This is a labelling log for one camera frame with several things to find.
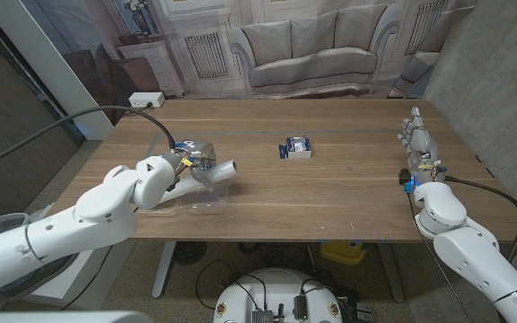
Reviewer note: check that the round black floor fan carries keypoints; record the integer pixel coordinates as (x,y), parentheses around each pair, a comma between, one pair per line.
(190,252)

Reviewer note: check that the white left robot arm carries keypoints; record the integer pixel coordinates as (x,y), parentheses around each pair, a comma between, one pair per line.
(92,215)

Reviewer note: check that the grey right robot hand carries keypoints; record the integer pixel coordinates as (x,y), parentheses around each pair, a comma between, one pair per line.
(420,143)

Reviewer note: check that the printed living room backdrop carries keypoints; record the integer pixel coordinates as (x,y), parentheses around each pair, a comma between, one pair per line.
(312,45)

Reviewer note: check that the white table leg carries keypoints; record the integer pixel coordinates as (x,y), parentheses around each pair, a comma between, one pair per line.
(391,273)
(164,269)

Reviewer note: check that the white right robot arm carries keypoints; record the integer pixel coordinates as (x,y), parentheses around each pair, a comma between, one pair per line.
(469,251)

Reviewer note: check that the yellow object under table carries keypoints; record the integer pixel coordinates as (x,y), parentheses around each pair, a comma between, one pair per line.
(341,252)

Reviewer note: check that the clear plastic clamshell container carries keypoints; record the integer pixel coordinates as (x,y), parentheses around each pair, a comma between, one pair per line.
(213,202)

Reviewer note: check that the white power strip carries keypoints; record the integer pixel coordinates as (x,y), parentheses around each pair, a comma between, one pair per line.
(145,99)

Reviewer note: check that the clear plastic wrap roll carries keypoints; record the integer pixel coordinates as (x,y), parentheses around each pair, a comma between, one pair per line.
(225,170)

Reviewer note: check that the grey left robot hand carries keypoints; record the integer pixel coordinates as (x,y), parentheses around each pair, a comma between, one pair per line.
(202,152)

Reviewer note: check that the white robot torso base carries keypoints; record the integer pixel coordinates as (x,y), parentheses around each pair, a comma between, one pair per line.
(276,287)

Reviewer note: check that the blue and white package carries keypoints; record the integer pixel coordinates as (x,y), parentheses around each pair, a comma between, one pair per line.
(296,148)

